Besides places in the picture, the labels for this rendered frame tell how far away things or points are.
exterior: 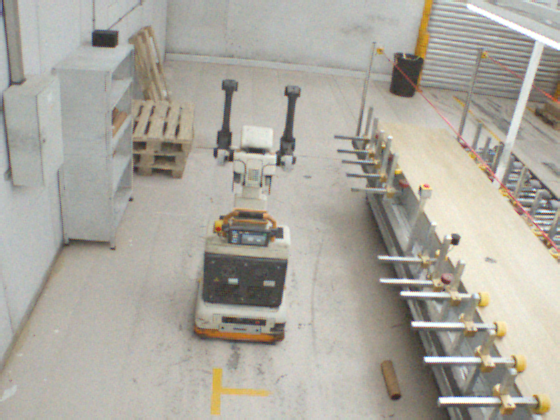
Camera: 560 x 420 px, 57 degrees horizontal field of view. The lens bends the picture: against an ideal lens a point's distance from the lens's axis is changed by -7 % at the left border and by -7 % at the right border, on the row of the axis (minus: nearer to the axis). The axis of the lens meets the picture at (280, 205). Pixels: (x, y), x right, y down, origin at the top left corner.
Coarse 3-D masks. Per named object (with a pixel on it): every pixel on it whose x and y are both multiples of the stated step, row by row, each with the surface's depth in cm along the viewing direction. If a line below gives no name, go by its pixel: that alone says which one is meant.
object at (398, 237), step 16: (352, 144) 556; (384, 208) 428; (400, 240) 388; (400, 256) 379; (432, 304) 325; (432, 320) 312; (432, 336) 306; (448, 336) 300; (448, 352) 286; (448, 368) 280; (464, 416) 255; (480, 416) 250
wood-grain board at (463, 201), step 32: (384, 128) 532; (416, 128) 545; (416, 160) 470; (448, 160) 480; (416, 192) 414; (448, 192) 421; (480, 192) 429; (448, 224) 375; (480, 224) 380; (512, 224) 386; (448, 256) 339; (480, 256) 342; (512, 256) 346; (544, 256) 351; (480, 288) 310; (512, 288) 314; (544, 288) 317; (480, 320) 287; (512, 320) 286; (544, 320) 289; (512, 352) 263; (544, 352) 265; (544, 384) 245; (544, 416) 228
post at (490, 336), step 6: (492, 330) 245; (486, 336) 247; (492, 336) 244; (486, 342) 246; (492, 342) 246; (480, 348) 251; (486, 348) 248; (486, 354) 249; (474, 366) 256; (474, 372) 255; (468, 378) 260; (474, 378) 257; (468, 384) 260; (474, 384) 259; (468, 390) 262
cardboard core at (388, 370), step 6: (384, 366) 363; (390, 366) 361; (384, 372) 360; (390, 372) 356; (390, 378) 352; (396, 378) 353; (390, 384) 348; (396, 384) 347; (390, 390) 344; (396, 390) 342; (390, 396) 342; (396, 396) 346
